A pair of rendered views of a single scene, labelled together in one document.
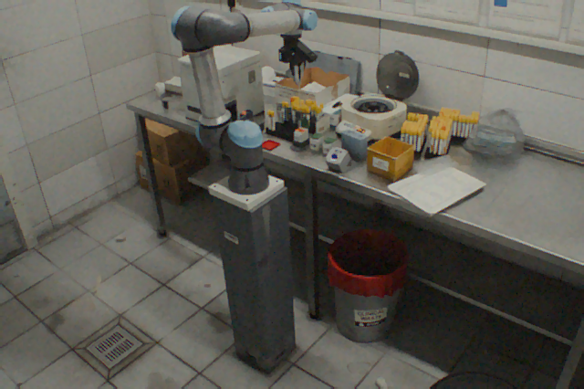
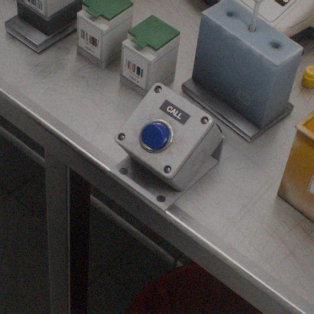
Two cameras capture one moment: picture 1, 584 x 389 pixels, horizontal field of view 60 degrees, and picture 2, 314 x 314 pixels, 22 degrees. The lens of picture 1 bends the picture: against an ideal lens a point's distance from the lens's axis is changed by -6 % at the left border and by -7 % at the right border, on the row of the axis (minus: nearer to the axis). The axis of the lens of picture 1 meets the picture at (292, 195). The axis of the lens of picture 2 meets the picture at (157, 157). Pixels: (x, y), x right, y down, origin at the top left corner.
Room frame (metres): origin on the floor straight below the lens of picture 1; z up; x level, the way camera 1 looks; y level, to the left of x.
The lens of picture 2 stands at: (1.32, -0.13, 1.48)
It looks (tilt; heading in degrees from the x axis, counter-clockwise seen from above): 49 degrees down; 355
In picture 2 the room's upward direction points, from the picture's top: 7 degrees clockwise
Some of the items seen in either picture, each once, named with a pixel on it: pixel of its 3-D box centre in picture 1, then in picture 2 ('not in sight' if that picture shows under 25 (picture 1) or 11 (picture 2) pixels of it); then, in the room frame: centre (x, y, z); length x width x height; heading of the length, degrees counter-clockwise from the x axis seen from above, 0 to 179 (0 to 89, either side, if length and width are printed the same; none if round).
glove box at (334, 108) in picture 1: (343, 108); not in sight; (2.31, -0.25, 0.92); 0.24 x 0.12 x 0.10; 140
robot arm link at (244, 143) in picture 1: (244, 142); not in sight; (1.71, 0.16, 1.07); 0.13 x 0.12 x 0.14; 49
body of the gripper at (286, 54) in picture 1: (292, 47); not in sight; (2.13, -0.03, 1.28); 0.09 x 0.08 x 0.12; 50
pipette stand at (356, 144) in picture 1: (354, 145); (243, 67); (1.93, -0.26, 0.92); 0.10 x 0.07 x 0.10; 44
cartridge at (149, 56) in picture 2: (329, 147); (149, 56); (1.95, -0.16, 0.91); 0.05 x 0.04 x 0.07; 140
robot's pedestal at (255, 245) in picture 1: (258, 280); not in sight; (1.71, 0.16, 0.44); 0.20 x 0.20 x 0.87; 50
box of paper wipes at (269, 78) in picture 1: (267, 78); not in sight; (2.71, 0.10, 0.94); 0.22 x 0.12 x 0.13; 54
